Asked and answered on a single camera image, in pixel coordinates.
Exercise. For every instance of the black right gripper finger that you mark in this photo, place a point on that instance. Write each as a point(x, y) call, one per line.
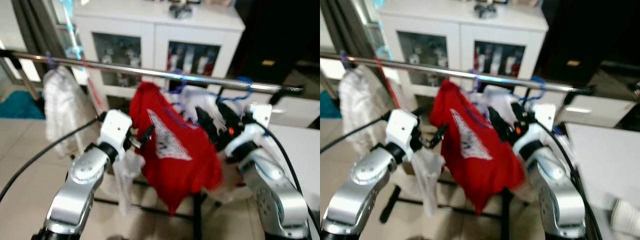
point(224, 111)
point(207, 127)
point(518, 111)
point(499, 126)

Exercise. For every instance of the plain white garment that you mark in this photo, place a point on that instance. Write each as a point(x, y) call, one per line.
point(500, 97)
point(197, 97)

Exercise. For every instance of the teal floor mat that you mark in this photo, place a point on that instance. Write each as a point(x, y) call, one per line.
point(20, 106)
point(327, 106)

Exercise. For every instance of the light blue plastic hanger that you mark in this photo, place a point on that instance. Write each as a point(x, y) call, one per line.
point(75, 50)
point(382, 51)

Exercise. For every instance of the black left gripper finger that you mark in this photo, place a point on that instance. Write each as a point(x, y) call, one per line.
point(438, 135)
point(148, 135)

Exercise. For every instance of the white crumpled cloth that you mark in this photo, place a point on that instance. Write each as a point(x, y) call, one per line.
point(625, 217)

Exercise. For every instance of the clear plastic bag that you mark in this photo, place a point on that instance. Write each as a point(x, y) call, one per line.
point(125, 180)
point(427, 180)

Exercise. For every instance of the small dark ornament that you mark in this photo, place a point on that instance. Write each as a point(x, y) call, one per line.
point(485, 11)
point(181, 11)

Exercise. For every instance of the white checked shirt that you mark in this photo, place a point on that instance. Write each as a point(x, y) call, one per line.
point(360, 107)
point(65, 110)

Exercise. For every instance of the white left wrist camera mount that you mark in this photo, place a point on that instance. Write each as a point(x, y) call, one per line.
point(402, 127)
point(115, 127)

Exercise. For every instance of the steel clothes rail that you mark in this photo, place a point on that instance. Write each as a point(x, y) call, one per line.
point(425, 68)
point(115, 66)

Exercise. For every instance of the red printed t-shirt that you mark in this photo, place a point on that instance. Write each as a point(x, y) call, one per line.
point(175, 175)
point(475, 170)

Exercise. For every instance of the tall black cabinet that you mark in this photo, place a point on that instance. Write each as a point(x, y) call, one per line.
point(280, 30)
point(585, 30)

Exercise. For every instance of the purple hanger hook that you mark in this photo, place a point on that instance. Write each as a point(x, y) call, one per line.
point(50, 62)
point(345, 60)

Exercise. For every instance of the white glass door cabinet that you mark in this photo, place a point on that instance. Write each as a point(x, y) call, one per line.
point(455, 40)
point(150, 40)

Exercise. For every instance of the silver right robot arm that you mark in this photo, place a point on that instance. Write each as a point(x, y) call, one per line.
point(560, 200)
point(275, 195)

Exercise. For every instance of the thin red rod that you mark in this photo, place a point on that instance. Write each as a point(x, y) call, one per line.
point(92, 86)
point(386, 79)

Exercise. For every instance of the black rack base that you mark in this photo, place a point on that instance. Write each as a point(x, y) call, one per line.
point(390, 205)

